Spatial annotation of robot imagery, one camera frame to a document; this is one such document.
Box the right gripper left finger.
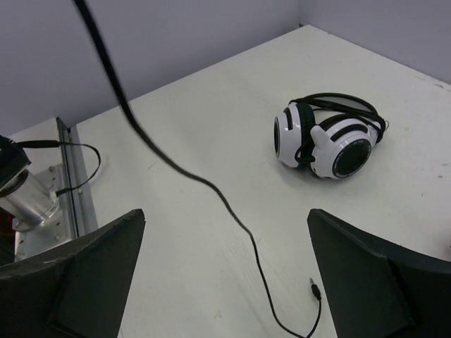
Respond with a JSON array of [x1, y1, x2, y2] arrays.
[[1, 209, 145, 337]]

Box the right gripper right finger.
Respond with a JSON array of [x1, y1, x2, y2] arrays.
[[307, 209, 450, 337]]

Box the black headphone audio cable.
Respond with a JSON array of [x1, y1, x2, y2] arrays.
[[72, 0, 323, 338]]

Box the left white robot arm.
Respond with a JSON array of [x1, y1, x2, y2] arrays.
[[1, 136, 59, 234]]

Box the white black headphones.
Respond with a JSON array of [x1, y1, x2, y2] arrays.
[[273, 92, 388, 180]]

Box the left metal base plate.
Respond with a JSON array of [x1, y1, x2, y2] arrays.
[[14, 164, 75, 262]]

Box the aluminium front table rail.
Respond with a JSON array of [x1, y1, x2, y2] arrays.
[[56, 118, 99, 239]]

